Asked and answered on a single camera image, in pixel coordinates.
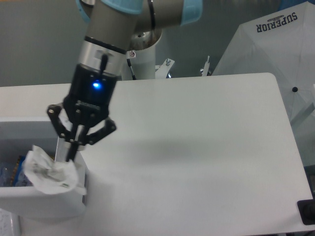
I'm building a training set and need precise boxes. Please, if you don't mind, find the colourful snack wrapper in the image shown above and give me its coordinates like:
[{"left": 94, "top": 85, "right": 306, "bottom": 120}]
[{"left": 10, "top": 156, "right": 33, "bottom": 187}]

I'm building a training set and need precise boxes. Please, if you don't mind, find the black cable on column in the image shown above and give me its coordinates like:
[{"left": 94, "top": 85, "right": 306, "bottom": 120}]
[{"left": 126, "top": 58, "right": 137, "bottom": 81}]

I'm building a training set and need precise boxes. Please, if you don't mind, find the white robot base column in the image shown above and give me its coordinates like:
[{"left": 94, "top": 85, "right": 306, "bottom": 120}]
[{"left": 121, "top": 29, "right": 162, "bottom": 81}]

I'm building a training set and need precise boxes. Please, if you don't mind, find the white Superior umbrella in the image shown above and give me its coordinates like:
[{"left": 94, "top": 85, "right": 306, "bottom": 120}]
[{"left": 213, "top": 1, "right": 315, "bottom": 119}]

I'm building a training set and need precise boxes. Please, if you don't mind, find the black device at table edge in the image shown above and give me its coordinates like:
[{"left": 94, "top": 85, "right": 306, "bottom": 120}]
[{"left": 297, "top": 199, "right": 315, "bottom": 225}]

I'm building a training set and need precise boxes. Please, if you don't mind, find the white trash can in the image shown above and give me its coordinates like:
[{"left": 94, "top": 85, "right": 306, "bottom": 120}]
[{"left": 0, "top": 117, "right": 87, "bottom": 218}]

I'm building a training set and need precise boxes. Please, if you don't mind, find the white metal mounting bracket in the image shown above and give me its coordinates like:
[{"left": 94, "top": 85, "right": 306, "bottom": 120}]
[{"left": 155, "top": 55, "right": 213, "bottom": 79}]

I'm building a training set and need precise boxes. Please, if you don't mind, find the white paper wrapper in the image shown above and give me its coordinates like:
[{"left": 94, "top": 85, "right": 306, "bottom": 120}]
[{"left": 22, "top": 145, "right": 87, "bottom": 196}]

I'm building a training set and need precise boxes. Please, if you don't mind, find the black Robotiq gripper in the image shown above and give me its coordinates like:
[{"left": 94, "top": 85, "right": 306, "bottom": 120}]
[{"left": 47, "top": 63, "right": 117, "bottom": 162}]

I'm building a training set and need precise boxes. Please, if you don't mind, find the crushed clear plastic bottle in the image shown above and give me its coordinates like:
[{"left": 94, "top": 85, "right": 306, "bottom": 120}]
[{"left": 0, "top": 162, "right": 18, "bottom": 187}]

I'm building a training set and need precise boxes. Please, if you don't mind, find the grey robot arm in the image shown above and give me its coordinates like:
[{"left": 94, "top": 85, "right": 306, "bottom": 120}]
[{"left": 47, "top": 0, "right": 203, "bottom": 161}]

